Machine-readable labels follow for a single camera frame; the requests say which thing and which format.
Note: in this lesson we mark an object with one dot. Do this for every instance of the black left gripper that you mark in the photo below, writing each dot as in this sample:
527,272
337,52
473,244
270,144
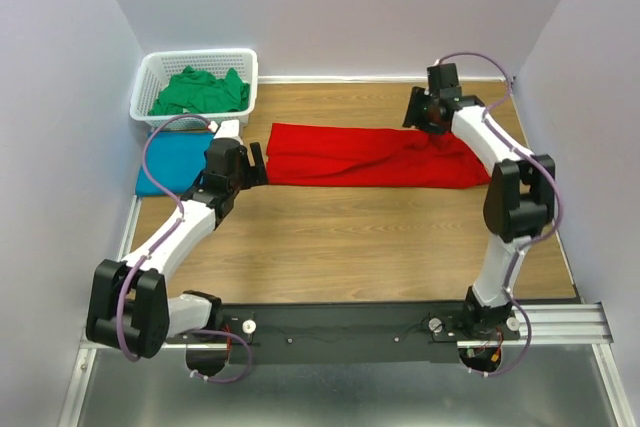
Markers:
256,175

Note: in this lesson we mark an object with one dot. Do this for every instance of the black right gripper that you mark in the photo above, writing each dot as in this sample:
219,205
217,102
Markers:
416,97

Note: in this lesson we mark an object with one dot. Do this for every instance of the red t shirt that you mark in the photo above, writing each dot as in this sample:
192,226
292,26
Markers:
322,156

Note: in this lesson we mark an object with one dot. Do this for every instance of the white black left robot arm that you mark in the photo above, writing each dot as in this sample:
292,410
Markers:
129,307

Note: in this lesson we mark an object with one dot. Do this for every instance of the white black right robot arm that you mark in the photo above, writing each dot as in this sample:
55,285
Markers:
520,200

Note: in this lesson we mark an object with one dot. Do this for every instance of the blue folded t shirt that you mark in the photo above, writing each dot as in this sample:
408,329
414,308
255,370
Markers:
176,158

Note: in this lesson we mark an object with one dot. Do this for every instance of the green crumpled t shirt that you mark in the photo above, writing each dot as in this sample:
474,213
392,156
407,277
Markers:
201,92

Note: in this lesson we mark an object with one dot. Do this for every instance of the white plastic laundry basket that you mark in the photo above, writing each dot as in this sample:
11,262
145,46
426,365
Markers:
156,70

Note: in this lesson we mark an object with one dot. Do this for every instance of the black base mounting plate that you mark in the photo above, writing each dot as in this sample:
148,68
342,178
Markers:
351,333

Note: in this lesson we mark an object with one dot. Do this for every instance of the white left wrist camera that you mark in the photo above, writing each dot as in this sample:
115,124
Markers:
231,129

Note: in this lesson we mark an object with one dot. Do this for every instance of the white table edge rail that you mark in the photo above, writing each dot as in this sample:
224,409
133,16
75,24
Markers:
329,79

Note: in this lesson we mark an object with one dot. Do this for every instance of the aluminium frame rail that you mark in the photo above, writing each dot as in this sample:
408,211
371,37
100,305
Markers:
561,324

